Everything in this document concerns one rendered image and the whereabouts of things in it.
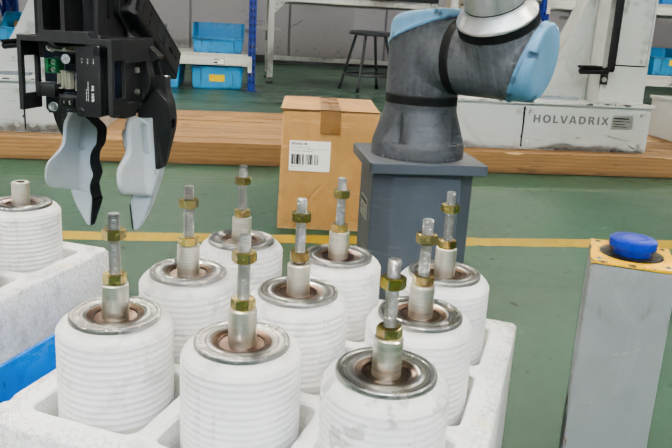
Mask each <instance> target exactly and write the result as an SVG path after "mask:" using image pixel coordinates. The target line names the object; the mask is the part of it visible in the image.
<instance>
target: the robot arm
mask: <svg viewBox="0 0 672 448"><path fill-rule="evenodd" d="M463 5H464V9H459V8H439V9H421V10H413V11H407V12H402V13H400V14H398V15H396V16H395V17H394V19H393V20H392V24H391V32H390V38H389V39H388V44H389V54H388V68H387V82H386V97H385V106H384V109H383V112H382V114H381V117H380V119H379V122H378V124H377V127H376V130H375V132H374V135H373V137H372V144H371V152H372V153H373V154H375V155H378V156H381V157H384V158H389V159H394V160H400V161H409V162H421V163H448V162H455V161H459V160H462V159H463V151H464V144H463V139H462V134H461V130H460V125H459V121H458V116H457V99H458V95H463V96H471V97H480V98H488V99H496V100H505V101H506V102H512V101H515V102H532V101H534V100H536V99H538V98H539V97H540V96H541V95H542V94H543V93H544V91H545V90H546V88H547V87H548V85H549V83H550V81H551V78H552V76H553V73H554V70H555V67H556V64H557V60H558V55H559V48H560V33H559V29H558V27H557V26H556V24H555V23H553V22H550V21H549V20H545V21H541V16H540V7H539V4H538V2H537V1H536V0H463ZM37 7H38V29H39V32H38V34H16V43H17V62H18V81H19V100H20V109H22V110H25V109H30V108H36V107H42V106H43V104H42V96H46V108H47V110H49V113H53V115H54V118H55V121H56V124H57V126H58V128H59V130H60V132H61V134H62V136H63V137H62V143H61V146H60V148H59V150H58V151H57V152H56V153H55V154H54V155H53V156H52V157H51V158H50V159H49V161H48V162H47V164H46V167H45V181H46V183H47V185H48V186H50V187H52V188H63V189H71V192H72V195H73V198H74V201H75V203H76V205H77V208H78V210H79V211H80V213H81V215H82V217H83V219H84V220H85V222H86V224H88V225H93V224H95V222H96V218H97V215H98V212H99V209H100V206H101V203H102V199H103V196H102V194H101V189H100V179H101V176H102V172H103V170H102V166H101V163H100V151H101V149H102V147H103V146H104V144H105V142H106V136H107V127H106V125H105V124H104V123H103V122H102V121H101V120H100V119H99V118H101V117H105V116H109V117H111V118H121V119H124V118H127V119H126V123H125V128H124V129H123V131H122V139H123V146H124V148H125V154H124V156H123V158H122V160H121V162H120V164H119V165H118V168H117V172H116V178H117V187H118V190H119V192H120V193H121V194H122V195H132V197H131V202H130V215H131V224H132V229H134V230H137V229H139V228H140V227H141V226H142V225H143V223H144V221H145V220H146V218H147V216H148V215H149V213H150V211H151V209H152V207H153V204H154V202H155V199H156V197H157V193H158V191H159V188H160V185H161V182H162V178H163V175H164V171H165V167H166V165H167V163H168V160H169V156H170V152H171V148H172V144H173V140H174V136H175V132H176V126H177V111H176V104H175V100H174V97H173V94H172V91H171V79H176V78H177V73H178V68H179V63H180V57H181V53H180V51H179V49H178V47H177V46H176V44H175V42H174V41H173V39H172V37H171V36H170V34H169V32H168V31H167V29H166V27H165V25H164V24H163V22H162V20H161V19H160V17H159V15H158V14H157V12H156V10H155V8H154V7H153V5H152V3H151V2H150V0H37ZM24 55H34V67H35V88H36V91H34V92H27V93H26V81H25V61H24ZM40 57H44V66H45V82H41V60H40ZM140 104H141V105H140ZM136 113H138V117H137V116H136Z"/></svg>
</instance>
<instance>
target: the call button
mask: <svg viewBox="0 0 672 448"><path fill-rule="evenodd" d="M609 244H610V245H611V246H613V252H614V253H616V254H618V255H621V256H624V257H628V258H635V259H647V258H650V257H651V253H654V252H656V251H657V247H658V242H657V241H656V240H655V239H654V238H652V237H649V236H647V235H643V234H639V233H633V232H615V233H613V234H611V235H610V239H609Z"/></svg>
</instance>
